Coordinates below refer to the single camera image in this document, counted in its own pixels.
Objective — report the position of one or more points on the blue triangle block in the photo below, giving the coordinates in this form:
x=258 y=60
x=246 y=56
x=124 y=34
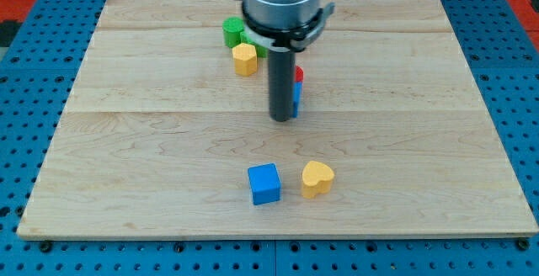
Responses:
x=296 y=98

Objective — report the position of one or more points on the green block behind arm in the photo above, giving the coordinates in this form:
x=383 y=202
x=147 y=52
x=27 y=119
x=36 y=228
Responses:
x=260 y=50

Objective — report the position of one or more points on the red circle block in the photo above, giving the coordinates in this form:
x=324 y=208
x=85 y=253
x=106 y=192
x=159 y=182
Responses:
x=299 y=75

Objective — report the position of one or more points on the blue cube block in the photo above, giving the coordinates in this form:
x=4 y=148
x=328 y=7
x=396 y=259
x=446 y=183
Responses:
x=264 y=182

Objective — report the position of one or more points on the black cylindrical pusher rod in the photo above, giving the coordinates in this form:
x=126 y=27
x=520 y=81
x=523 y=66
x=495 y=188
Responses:
x=281 y=79

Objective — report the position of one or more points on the yellow heart block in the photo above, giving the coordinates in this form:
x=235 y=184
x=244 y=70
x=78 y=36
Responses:
x=317 y=178

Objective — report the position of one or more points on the yellow hexagon block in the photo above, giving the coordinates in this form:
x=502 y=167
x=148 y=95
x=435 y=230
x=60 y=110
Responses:
x=245 y=59

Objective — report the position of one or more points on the green cylinder block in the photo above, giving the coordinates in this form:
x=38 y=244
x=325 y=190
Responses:
x=232 y=28

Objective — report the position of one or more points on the wooden board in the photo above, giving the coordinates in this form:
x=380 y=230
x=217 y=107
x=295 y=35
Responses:
x=158 y=133

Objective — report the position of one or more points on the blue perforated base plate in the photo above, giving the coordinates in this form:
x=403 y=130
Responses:
x=37 y=74

